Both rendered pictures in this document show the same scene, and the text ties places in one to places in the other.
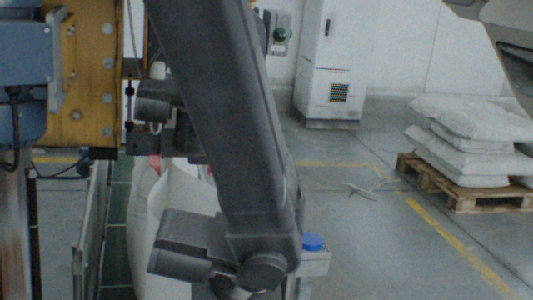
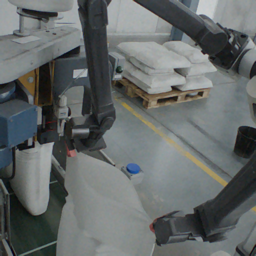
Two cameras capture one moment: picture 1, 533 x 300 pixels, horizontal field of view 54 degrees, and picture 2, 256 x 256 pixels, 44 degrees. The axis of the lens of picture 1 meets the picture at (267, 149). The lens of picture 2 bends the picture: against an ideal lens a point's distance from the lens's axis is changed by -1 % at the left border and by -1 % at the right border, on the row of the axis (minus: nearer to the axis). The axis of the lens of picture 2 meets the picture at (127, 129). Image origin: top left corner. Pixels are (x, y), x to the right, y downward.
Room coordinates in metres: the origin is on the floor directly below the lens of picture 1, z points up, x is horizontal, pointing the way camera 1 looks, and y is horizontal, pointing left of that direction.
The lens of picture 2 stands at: (0.03, 0.43, 1.69)
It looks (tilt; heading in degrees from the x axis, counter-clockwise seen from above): 30 degrees down; 335
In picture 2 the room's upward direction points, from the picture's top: 11 degrees clockwise
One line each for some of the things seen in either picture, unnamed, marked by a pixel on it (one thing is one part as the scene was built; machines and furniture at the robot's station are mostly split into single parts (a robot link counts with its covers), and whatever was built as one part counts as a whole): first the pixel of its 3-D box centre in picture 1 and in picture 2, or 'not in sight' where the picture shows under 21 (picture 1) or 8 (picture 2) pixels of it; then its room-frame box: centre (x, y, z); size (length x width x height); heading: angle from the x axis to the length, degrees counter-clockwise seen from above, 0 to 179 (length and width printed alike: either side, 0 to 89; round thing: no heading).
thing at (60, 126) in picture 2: (156, 117); (60, 124); (1.01, 0.23, 1.11); 0.03 x 0.03 x 0.06
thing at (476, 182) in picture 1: (458, 163); (145, 80); (3.61, -1.40, 0.20); 0.66 x 0.44 x 0.12; 15
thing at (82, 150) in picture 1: (92, 157); not in sight; (2.61, 0.94, 0.35); 0.30 x 0.15 x 0.15; 15
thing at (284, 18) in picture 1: (275, 32); (113, 65); (1.15, 0.01, 1.28); 0.08 x 0.05 x 0.09; 15
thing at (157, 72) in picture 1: (158, 100); (61, 115); (1.01, 0.23, 1.14); 0.05 x 0.04 x 0.16; 105
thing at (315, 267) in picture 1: (307, 255); (131, 174); (1.04, -0.12, 0.81); 0.08 x 0.08 x 0.06; 15
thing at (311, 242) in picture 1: (309, 242); (133, 168); (1.04, -0.12, 0.84); 0.06 x 0.06 x 0.02
